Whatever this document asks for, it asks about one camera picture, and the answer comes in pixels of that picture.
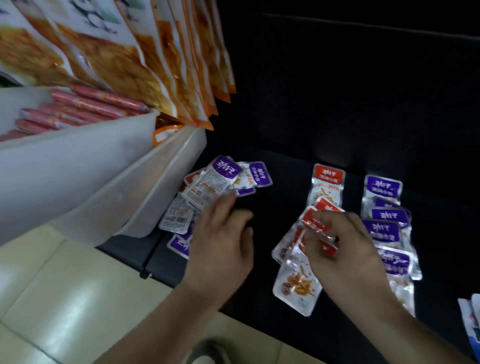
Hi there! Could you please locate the person's left hand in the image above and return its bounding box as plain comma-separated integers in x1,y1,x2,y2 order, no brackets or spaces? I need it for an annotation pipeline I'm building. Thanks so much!
182,192,256,310

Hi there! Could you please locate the person's right hand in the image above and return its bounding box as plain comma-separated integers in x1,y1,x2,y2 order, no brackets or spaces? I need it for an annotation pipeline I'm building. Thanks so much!
302,211,393,313

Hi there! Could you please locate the red-label snack packet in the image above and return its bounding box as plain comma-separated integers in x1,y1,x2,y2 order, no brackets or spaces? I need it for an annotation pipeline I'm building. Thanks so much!
307,164,346,208
272,232,338,318
314,197,345,214
300,205,337,244
271,225,305,265

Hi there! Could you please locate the person's left forearm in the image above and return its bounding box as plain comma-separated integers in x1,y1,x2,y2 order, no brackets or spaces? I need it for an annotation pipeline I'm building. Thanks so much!
94,280,226,364

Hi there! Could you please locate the person's right forearm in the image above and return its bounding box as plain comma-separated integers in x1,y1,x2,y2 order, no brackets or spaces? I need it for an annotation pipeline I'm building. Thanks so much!
330,287,474,364

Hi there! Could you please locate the pile of mixed small packets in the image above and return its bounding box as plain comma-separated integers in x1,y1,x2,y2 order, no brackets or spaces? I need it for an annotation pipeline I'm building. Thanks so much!
159,154,274,260

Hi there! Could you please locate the row of purple-label packets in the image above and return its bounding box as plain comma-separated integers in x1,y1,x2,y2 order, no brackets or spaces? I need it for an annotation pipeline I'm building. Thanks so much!
361,174,423,316

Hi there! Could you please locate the small white plastic bin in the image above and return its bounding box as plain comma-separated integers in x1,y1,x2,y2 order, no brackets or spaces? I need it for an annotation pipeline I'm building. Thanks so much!
49,125,207,248

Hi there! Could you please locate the grey shoe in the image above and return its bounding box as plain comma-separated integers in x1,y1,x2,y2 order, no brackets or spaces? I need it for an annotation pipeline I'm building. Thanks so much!
186,338,231,364

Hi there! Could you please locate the orange-rimmed white bag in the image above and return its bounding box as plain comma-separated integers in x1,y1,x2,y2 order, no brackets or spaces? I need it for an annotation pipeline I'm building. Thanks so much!
152,124,185,147

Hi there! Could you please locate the blue and white packet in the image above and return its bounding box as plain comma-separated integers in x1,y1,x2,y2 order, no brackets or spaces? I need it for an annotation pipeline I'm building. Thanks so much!
457,293,480,354

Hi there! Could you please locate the large white plastic bin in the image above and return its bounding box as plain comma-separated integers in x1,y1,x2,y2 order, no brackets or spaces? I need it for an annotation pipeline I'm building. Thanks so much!
0,85,160,245

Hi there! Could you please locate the pile of red sausages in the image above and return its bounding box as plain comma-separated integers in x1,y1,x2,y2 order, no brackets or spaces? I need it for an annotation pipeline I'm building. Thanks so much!
0,84,150,142

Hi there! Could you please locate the row of orange hanging bags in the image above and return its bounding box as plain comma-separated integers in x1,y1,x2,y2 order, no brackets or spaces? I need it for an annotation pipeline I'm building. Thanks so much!
0,0,237,132

